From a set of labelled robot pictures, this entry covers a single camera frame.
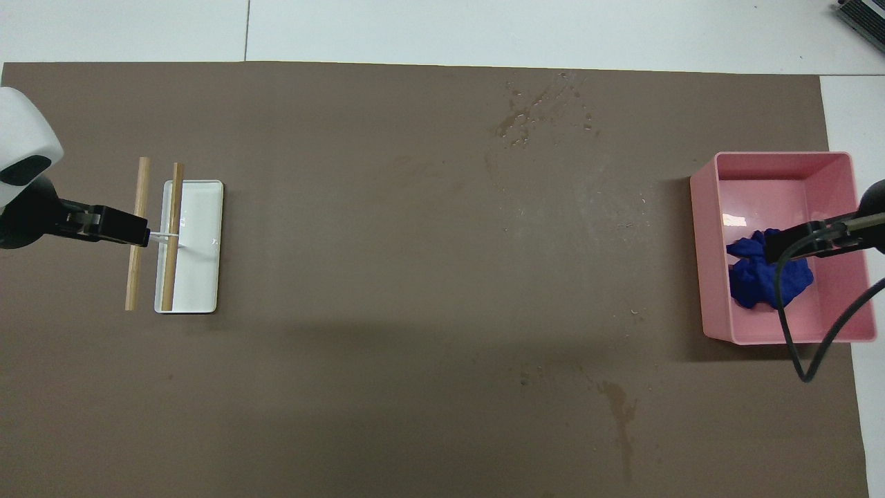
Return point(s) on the wooden rack rod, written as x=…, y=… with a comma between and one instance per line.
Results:
x=168, y=283
x=133, y=277

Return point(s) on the brown table mat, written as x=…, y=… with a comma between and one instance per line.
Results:
x=380, y=242

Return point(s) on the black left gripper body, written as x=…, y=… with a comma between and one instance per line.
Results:
x=31, y=218

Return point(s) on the white towel rack base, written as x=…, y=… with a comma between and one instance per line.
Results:
x=200, y=277

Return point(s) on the blue towel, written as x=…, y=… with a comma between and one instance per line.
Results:
x=757, y=280

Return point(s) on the grey ribbed device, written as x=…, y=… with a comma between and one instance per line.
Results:
x=864, y=17

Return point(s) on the spilled water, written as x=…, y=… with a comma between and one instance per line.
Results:
x=515, y=124

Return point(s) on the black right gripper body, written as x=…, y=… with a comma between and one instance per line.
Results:
x=874, y=218

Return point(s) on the pink plastic bin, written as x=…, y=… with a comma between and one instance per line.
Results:
x=760, y=194

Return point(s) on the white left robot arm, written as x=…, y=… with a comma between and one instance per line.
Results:
x=21, y=131

